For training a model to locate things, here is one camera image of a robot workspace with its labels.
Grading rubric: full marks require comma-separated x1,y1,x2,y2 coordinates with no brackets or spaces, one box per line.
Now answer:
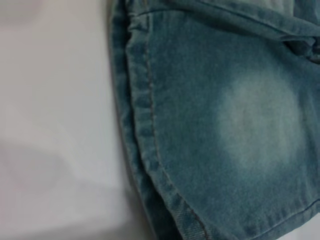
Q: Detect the blue faded denim shorts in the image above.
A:
107,0,320,240

